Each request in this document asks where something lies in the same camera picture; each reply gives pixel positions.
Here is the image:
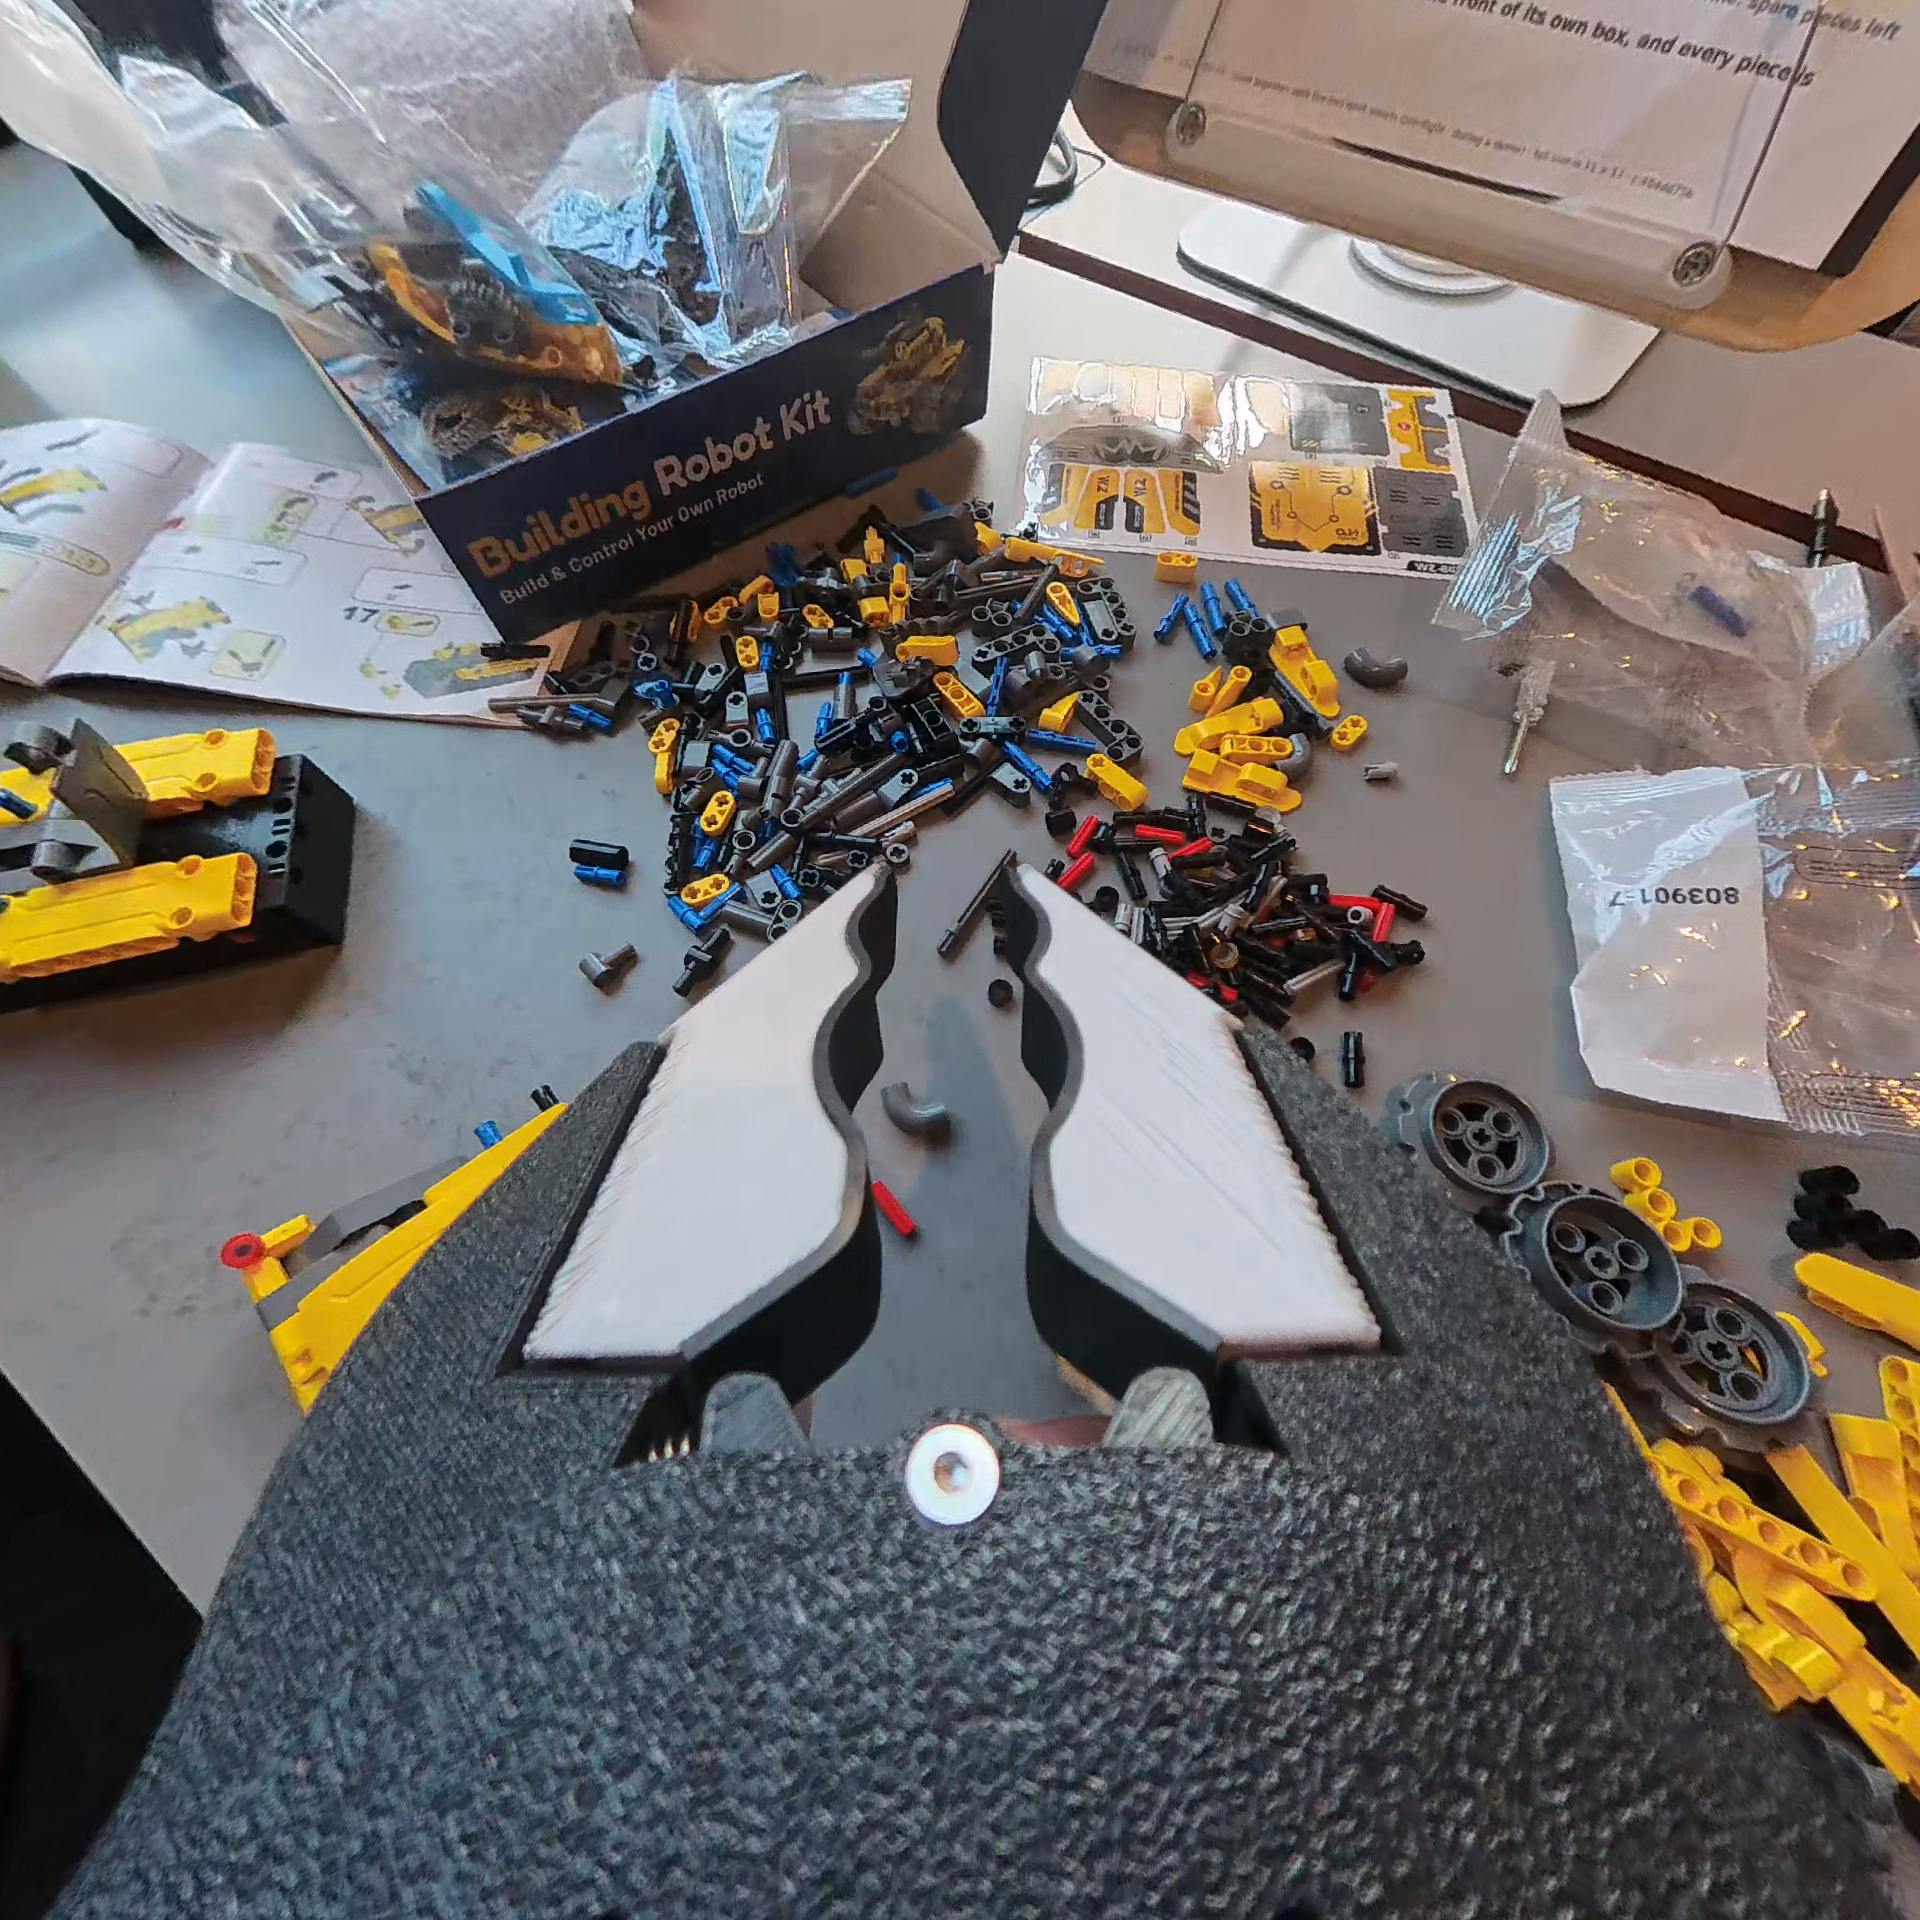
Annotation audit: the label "small metal rod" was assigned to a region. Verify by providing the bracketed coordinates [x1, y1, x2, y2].
[1500, 639, 1566, 782]

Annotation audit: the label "white stand base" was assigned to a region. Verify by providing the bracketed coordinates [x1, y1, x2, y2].
[1177, 204, 1662, 411]

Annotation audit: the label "blue cardboard kit box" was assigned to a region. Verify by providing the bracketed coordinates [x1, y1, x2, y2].
[285, 0, 1113, 638]

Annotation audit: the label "pile of small brick parts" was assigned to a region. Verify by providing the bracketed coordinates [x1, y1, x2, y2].
[540, 496, 1436, 1036]

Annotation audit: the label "grey desk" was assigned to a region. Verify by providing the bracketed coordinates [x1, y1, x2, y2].
[0, 136, 1920, 1920]

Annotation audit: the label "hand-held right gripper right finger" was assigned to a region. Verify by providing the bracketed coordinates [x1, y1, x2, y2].
[988, 867, 1385, 1374]

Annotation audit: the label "yellow curved brick assembly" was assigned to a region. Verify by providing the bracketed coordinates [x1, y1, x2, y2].
[219, 1096, 571, 1410]

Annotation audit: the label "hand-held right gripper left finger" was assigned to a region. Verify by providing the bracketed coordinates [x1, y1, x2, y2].
[521, 867, 897, 1381]

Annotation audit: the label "laminated instruction sign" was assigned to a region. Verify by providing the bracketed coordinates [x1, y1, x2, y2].
[1074, 0, 1920, 356]

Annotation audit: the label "clear plastic bag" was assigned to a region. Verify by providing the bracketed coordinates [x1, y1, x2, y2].
[1435, 392, 1920, 776]

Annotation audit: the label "sticker sheet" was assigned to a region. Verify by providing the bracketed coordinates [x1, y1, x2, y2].
[1012, 353, 1471, 576]

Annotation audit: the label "instruction booklet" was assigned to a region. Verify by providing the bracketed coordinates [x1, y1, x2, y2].
[0, 420, 555, 721]

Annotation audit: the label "yellow and black brick assembly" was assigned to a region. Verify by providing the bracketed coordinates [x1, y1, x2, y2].
[0, 721, 357, 1012]

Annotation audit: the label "clear bags of brick parts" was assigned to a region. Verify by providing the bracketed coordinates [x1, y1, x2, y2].
[0, 0, 918, 483]

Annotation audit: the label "pile of wheels and tires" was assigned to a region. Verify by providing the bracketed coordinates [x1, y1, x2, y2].
[1397, 1074, 1817, 1441]

